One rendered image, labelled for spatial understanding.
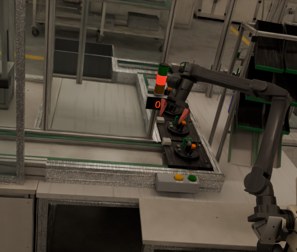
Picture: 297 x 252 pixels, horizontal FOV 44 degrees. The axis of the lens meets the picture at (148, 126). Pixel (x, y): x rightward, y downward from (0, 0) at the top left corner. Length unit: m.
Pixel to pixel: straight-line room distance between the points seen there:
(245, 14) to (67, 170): 9.78
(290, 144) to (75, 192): 1.66
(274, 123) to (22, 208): 1.21
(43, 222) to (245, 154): 1.10
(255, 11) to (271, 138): 9.90
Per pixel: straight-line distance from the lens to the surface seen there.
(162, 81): 1.91
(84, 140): 2.04
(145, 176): 1.86
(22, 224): 1.98
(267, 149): 1.46
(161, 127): 2.24
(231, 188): 2.07
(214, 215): 1.85
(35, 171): 1.86
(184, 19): 9.35
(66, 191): 1.82
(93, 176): 1.84
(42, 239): 2.02
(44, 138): 2.05
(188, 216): 1.80
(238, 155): 2.05
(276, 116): 1.50
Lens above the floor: 2.01
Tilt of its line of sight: 28 degrees down
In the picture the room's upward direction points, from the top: 11 degrees clockwise
